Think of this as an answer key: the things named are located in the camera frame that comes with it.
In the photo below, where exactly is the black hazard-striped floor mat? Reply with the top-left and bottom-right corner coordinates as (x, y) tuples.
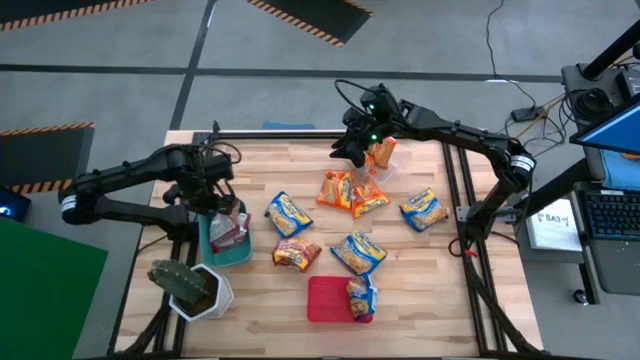
(0, 0), (154, 33)
(243, 0), (374, 49)
(0, 121), (96, 195)

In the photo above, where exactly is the coiled black cable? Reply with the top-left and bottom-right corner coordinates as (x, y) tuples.
(569, 87), (616, 124)

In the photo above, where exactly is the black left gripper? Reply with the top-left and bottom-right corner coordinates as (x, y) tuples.
(179, 172), (240, 219)

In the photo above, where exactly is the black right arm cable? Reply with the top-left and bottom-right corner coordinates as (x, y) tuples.
(333, 78), (381, 117)

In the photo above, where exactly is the green floor board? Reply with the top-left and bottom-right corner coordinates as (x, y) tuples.
(0, 214), (110, 360)

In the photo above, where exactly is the black stand pole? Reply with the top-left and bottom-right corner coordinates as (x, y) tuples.
(581, 18), (640, 81)

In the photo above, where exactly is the teal plastic bin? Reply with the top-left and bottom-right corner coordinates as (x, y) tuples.
(197, 199), (254, 269)

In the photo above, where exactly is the white hexagonal plant pot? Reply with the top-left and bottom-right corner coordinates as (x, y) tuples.
(168, 263), (235, 322)

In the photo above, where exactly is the blue cloth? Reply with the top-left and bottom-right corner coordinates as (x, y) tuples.
(597, 148), (640, 191)

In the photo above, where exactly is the small black box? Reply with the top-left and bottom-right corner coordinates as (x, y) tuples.
(617, 69), (640, 99)

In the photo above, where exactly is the computer monitor with blue screen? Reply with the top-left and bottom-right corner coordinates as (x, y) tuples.
(568, 93), (640, 156)

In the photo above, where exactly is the blue floor tape strip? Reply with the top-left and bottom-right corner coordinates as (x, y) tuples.
(262, 121), (317, 131)

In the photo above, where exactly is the black keyboard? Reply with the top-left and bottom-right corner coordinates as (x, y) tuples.
(582, 188), (640, 242)

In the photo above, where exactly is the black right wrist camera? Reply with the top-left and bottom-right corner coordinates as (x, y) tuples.
(359, 84), (399, 119)

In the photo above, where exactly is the white labelled paper sheet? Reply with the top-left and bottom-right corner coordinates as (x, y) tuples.
(524, 197), (585, 253)

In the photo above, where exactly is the red plastic bin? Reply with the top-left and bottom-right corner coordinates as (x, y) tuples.
(305, 275), (375, 325)

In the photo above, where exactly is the black power adapter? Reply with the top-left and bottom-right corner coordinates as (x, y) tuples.
(509, 105), (546, 123)

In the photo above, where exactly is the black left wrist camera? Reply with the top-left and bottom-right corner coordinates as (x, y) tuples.
(202, 153), (235, 182)

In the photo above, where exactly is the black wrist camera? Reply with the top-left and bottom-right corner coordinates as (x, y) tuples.
(359, 84), (399, 119)
(202, 153), (235, 182)

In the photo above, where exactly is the green cactus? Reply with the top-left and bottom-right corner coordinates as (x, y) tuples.
(146, 258), (210, 304)

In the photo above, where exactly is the grey desk tray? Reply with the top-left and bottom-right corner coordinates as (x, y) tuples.
(574, 180), (640, 296)

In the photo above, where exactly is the black device with blue light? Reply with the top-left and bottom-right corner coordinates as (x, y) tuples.
(0, 186), (32, 224)

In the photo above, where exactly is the black diagonal stand bar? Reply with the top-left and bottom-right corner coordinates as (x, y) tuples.
(519, 158), (599, 216)

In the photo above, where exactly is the red Maruchan ramen pack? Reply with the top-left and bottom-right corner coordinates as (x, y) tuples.
(208, 208), (241, 241)
(271, 236), (323, 274)
(212, 213), (251, 254)

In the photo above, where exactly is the black aluminium table frame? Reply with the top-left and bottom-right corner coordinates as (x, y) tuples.
(112, 128), (544, 359)

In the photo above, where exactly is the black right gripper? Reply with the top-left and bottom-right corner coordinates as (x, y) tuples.
(328, 113), (404, 169)

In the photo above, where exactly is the long black floor cable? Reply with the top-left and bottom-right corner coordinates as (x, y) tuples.
(485, 0), (539, 109)

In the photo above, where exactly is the blue Maruchan ramen pack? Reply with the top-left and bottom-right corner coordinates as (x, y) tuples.
(329, 230), (389, 279)
(398, 187), (450, 234)
(345, 273), (379, 322)
(263, 190), (315, 240)

